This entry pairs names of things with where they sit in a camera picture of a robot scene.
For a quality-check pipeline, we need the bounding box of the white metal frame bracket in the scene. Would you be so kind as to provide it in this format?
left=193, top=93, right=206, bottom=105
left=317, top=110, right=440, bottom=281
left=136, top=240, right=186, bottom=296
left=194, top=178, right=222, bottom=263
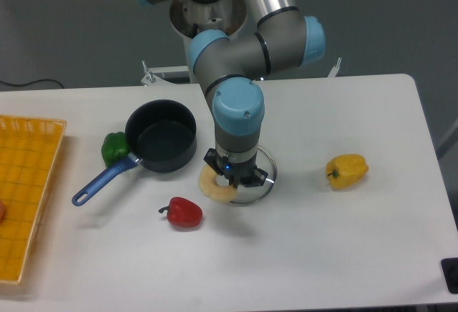
left=140, top=57, right=343, bottom=86

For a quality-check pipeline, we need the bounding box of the black device at table edge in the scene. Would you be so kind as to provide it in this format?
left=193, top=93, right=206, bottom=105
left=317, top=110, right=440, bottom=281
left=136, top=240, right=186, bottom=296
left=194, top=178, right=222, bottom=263
left=441, top=258, right=458, bottom=294

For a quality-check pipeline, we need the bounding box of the yellow bell pepper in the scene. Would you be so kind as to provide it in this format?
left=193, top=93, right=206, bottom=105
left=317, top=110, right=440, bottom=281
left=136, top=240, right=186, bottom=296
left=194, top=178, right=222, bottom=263
left=326, top=154, right=369, bottom=190

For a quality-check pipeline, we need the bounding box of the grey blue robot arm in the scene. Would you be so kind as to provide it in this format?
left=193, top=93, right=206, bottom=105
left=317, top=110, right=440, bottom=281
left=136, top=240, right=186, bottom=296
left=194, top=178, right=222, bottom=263
left=139, top=0, right=326, bottom=187

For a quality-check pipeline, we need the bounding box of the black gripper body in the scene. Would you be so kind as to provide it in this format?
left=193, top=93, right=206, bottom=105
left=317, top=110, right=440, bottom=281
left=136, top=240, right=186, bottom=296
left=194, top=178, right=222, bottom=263
left=216, top=148, right=258, bottom=185

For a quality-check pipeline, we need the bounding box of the black cable on floor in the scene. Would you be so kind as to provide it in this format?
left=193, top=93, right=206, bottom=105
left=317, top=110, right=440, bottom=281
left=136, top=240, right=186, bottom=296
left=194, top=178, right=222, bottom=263
left=0, top=79, right=66, bottom=89

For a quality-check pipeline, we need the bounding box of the green bell pepper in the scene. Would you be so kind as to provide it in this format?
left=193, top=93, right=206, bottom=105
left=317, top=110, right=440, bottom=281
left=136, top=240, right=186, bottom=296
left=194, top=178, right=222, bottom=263
left=101, top=132, right=130, bottom=167

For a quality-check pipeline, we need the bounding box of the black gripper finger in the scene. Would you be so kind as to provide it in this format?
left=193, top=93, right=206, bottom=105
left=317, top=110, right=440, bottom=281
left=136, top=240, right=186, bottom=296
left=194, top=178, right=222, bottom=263
left=240, top=167, right=268, bottom=187
left=204, top=148, right=221, bottom=174

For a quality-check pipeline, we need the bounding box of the yellow plastic basket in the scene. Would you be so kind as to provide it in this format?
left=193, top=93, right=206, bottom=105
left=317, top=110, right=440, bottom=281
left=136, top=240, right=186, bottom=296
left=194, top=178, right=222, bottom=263
left=1, top=114, right=67, bottom=285

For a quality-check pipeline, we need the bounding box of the glass lid blue knob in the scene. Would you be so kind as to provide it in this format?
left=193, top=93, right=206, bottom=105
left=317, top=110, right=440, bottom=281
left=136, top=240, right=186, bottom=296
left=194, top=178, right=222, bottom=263
left=230, top=145, right=278, bottom=206

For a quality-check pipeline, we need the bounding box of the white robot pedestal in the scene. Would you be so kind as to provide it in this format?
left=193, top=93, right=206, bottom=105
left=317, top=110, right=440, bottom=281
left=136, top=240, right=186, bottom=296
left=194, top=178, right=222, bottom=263
left=169, top=0, right=248, bottom=84

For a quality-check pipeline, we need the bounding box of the pale glazed donut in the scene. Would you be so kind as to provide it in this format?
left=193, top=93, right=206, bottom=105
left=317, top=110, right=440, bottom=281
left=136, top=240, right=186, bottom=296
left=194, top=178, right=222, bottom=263
left=198, top=165, right=238, bottom=203

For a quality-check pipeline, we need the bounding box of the red bell pepper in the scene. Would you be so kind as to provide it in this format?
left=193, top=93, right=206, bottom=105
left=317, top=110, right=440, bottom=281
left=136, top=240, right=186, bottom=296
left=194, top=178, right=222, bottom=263
left=158, top=197, right=203, bottom=228

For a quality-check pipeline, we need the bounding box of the dark pot blue handle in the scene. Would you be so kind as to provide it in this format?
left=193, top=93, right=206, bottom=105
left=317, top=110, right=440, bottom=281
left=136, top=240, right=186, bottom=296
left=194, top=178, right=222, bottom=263
left=72, top=99, right=197, bottom=206

